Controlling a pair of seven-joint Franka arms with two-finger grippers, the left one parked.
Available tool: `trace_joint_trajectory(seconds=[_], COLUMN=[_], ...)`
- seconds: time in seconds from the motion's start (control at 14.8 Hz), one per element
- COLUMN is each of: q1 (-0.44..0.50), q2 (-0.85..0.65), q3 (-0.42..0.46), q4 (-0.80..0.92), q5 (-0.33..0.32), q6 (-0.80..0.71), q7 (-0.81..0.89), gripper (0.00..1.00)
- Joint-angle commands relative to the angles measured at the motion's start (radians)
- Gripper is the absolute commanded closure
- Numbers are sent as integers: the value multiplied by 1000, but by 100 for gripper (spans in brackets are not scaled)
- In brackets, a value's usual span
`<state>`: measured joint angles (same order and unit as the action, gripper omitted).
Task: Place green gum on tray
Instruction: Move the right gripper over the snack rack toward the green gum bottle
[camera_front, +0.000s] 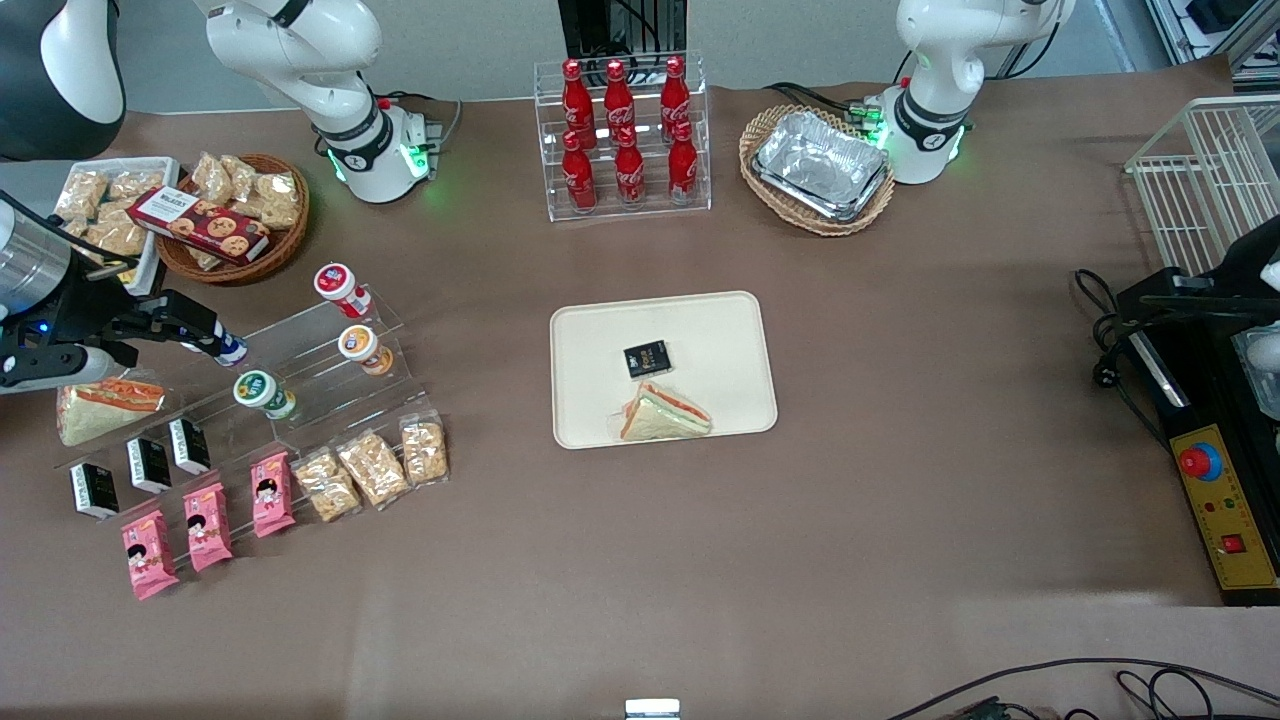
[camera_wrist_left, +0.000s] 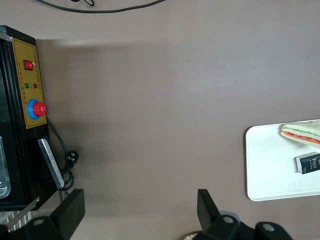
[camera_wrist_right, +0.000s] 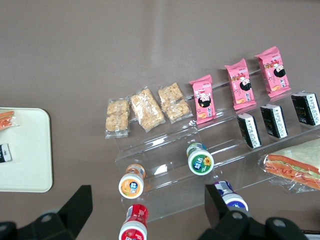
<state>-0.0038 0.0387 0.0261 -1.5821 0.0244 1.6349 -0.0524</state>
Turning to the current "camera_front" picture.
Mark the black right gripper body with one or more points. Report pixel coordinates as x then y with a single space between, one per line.
88 312

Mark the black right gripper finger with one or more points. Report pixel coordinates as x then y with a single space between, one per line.
185 340
188 310

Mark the green gum can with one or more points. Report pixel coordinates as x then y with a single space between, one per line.
262 393

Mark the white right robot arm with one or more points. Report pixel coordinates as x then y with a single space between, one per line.
300 50

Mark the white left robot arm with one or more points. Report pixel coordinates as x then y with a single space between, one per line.
940 60

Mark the blue gum can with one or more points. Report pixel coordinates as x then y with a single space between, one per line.
232 350

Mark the red gum can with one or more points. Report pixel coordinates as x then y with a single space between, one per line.
340 285

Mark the orange gum can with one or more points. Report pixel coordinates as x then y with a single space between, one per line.
362 347

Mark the beige plastic tray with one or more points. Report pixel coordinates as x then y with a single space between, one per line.
720 350

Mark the white rectangular bin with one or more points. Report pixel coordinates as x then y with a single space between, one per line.
150 270

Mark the clear nut snack bag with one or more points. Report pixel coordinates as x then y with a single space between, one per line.
372 470
80 195
212 178
424 450
115 235
135 184
279 200
243 172
327 487

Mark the red cookie box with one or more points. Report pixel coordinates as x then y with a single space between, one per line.
200 227

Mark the wrapped triangle sandwich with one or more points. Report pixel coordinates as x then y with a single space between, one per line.
665 415
100 410

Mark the small black box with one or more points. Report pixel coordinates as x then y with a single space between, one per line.
149 465
189 446
95 490

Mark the brown wicker basket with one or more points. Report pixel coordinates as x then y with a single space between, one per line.
285 250

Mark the red emergency stop button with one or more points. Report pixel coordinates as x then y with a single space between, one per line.
1199 461

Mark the clear acrylic stepped display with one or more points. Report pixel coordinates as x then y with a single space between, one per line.
330 400

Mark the pink snack pack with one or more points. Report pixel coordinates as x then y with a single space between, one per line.
207 527
148 555
272 495

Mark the black control box yellow panel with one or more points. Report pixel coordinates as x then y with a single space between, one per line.
1225 500

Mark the stacked aluminium foil containers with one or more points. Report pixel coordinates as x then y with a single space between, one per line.
820 165

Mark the red cola bottle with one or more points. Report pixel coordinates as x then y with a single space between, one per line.
629 172
618 100
579 180
577 100
674 95
683 165

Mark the light wicker basket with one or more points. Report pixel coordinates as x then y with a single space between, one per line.
770 200

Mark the small black square packet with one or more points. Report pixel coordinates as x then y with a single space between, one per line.
647 359

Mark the black metal stand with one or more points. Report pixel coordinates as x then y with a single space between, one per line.
620 25

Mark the clear acrylic bottle rack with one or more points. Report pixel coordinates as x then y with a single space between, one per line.
700 150

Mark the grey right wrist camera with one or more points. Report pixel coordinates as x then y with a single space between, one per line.
55 367

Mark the aluminium frame shelf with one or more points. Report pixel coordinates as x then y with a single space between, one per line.
1210 30

